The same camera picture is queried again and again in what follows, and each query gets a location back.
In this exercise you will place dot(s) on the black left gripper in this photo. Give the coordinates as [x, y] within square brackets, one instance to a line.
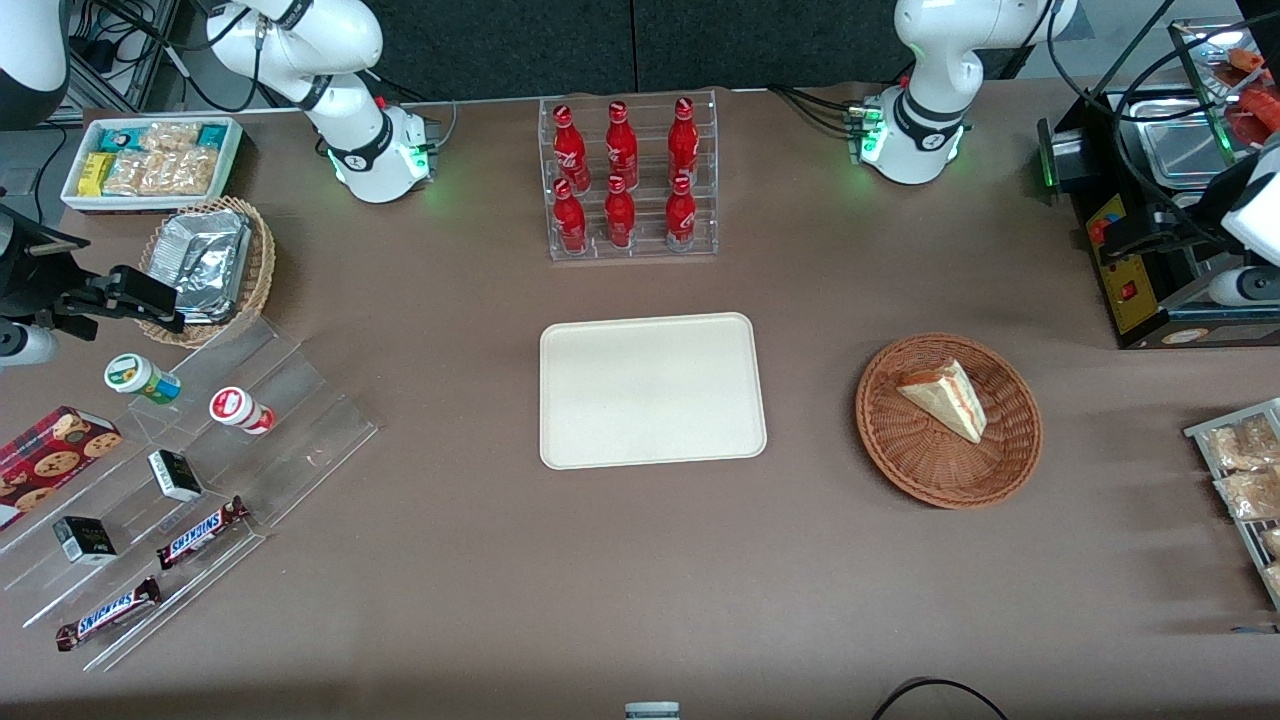
[1186, 221]

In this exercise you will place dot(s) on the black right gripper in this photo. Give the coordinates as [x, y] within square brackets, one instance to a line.
[22, 284]

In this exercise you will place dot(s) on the triangle sandwich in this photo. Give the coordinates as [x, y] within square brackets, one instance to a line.
[950, 398]

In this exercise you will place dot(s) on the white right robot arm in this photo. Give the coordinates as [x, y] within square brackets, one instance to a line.
[340, 110]

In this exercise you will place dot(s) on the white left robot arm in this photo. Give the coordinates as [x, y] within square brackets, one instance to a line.
[930, 60]

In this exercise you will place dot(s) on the oval light wicker basket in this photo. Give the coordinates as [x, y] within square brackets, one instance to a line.
[255, 270]

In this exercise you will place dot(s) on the tray of packaged snacks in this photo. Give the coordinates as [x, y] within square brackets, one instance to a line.
[1215, 432]

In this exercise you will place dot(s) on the round brown wicker basket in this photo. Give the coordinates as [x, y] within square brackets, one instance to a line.
[920, 450]

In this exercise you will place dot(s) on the cream plastic serving tray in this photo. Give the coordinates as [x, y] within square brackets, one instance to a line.
[650, 390]

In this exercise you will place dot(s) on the black food warmer machine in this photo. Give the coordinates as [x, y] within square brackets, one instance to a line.
[1135, 300]

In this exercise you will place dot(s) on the green lid yogurt cup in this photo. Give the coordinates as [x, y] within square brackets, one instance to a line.
[138, 377]

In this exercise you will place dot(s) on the steel warmer pan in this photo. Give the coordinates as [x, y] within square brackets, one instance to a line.
[1180, 145]

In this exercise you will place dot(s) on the silver foil package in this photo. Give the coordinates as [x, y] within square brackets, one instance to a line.
[205, 262]

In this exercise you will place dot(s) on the yellow snack bar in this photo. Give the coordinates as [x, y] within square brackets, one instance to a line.
[95, 174]

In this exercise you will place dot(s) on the clear peanut snack bag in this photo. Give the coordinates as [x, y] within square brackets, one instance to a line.
[135, 173]
[170, 137]
[190, 172]

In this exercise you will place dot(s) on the teal snack packet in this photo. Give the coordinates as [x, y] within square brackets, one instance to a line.
[122, 138]
[212, 136]

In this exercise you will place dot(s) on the red lid yogurt cup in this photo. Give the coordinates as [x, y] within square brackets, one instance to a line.
[238, 409]

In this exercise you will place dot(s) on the red plaid cookie box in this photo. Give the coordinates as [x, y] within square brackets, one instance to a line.
[50, 462]

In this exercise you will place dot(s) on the small black carton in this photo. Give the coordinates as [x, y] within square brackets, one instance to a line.
[175, 476]
[85, 540]

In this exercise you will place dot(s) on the white rectangular snack bin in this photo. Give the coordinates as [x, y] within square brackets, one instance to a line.
[235, 165]

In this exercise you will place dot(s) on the clear cracker snack bag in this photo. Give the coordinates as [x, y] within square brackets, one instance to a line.
[1252, 494]
[1245, 442]

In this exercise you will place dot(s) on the clear acrylic stepped display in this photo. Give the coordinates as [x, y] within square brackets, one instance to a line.
[300, 440]

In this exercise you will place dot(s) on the Snickers chocolate bar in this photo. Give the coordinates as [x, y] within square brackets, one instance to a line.
[108, 613]
[200, 533]

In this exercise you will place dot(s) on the red cola bottle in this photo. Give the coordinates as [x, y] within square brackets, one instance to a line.
[572, 150]
[681, 218]
[569, 222]
[621, 145]
[619, 218]
[683, 140]

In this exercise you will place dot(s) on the clear acrylic bottle rack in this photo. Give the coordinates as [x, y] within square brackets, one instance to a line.
[648, 140]

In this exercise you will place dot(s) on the small grey white device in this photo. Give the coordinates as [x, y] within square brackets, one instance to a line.
[652, 711]

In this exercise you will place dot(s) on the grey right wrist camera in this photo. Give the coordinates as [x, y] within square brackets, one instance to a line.
[28, 345]

